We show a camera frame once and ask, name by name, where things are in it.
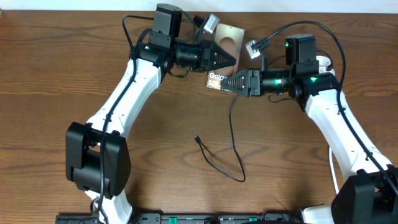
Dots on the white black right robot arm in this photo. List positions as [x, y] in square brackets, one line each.
[368, 194]

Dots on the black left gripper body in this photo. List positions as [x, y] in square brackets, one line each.
[207, 48]

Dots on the white power strip socket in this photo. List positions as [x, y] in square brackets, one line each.
[325, 65]

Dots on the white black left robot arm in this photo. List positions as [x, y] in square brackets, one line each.
[97, 157]

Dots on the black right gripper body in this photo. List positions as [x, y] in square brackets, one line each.
[256, 90]

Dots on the black mounting rail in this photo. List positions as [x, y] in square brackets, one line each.
[156, 218]

